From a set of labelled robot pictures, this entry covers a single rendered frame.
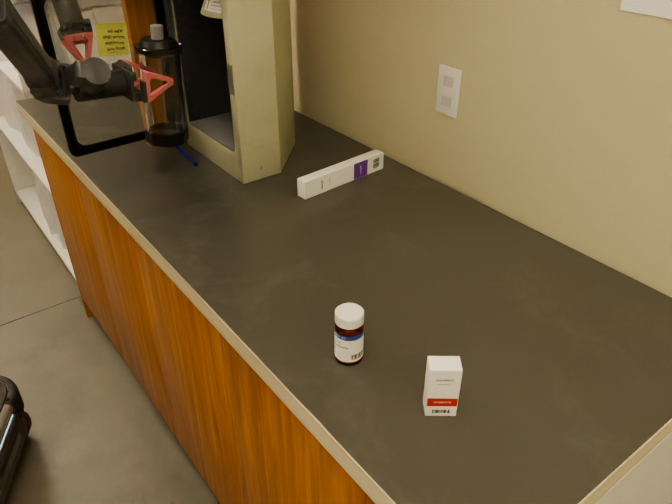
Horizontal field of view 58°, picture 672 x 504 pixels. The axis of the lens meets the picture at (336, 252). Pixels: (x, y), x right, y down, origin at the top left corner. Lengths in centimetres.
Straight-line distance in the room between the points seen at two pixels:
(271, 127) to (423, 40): 42
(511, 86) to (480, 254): 37
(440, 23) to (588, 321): 75
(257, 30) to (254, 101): 16
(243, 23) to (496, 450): 101
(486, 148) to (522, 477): 82
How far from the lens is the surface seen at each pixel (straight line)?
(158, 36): 149
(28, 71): 133
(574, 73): 130
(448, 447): 90
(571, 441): 95
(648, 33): 122
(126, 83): 146
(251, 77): 147
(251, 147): 152
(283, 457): 121
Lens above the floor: 163
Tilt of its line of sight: 33 degrees down
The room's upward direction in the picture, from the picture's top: straight up
